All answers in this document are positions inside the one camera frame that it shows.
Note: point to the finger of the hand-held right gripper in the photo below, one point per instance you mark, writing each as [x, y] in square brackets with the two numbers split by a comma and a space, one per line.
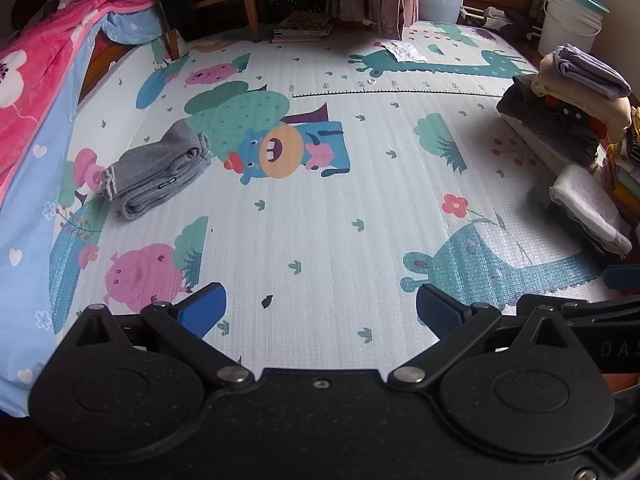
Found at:
[605, 312]
[622, 278]

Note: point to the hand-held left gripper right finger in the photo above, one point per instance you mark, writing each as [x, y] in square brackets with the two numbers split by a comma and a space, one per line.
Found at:
[440, 310]

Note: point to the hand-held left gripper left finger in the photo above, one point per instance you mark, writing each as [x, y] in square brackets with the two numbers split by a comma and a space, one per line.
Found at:
[202, 310]

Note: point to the grey towel stack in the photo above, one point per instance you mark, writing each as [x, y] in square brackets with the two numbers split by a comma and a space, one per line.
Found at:
[150, 180]

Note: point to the stack of yellow folded clothes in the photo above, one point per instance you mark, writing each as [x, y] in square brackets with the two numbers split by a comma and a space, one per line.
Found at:
[627, 170]

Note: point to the black folded garment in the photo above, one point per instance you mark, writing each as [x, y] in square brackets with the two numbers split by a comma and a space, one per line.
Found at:
[565, 222]

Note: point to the white fleecy folded garment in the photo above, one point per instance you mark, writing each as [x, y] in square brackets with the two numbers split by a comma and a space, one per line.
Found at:
[585, 205]

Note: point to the cartoon printed play mat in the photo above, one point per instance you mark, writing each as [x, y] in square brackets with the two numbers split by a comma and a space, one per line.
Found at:
[350, 210]

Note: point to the white flat folded fabric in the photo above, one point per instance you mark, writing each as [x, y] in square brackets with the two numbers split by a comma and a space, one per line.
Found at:
[540, 152]

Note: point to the beige folded garment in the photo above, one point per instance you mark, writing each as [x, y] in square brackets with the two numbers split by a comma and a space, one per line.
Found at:
[595, 105]

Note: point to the dark grey folded garment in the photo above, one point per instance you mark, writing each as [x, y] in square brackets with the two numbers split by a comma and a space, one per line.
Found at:
[545, 120]

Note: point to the blue heart print bedsheet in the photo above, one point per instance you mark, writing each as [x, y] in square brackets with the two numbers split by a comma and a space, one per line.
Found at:
[30, 220]

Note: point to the purple folded cloth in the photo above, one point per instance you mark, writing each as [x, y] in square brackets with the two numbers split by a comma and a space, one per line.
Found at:
[590, 67]

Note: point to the white bucket with teal rim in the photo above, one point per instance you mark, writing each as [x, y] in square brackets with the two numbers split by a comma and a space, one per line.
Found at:
[565, 25]

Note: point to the crumpled white paper wrapper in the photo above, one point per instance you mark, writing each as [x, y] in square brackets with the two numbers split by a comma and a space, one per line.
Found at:
[405, 50]

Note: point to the pink flower blanket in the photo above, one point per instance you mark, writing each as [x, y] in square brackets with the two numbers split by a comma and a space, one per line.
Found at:
[35, 70]

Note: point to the white wooden rack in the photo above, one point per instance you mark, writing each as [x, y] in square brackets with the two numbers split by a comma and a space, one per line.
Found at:
[487, 15]

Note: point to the stack of books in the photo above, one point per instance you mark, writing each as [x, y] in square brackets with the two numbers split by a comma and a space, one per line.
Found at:
[302, 26]

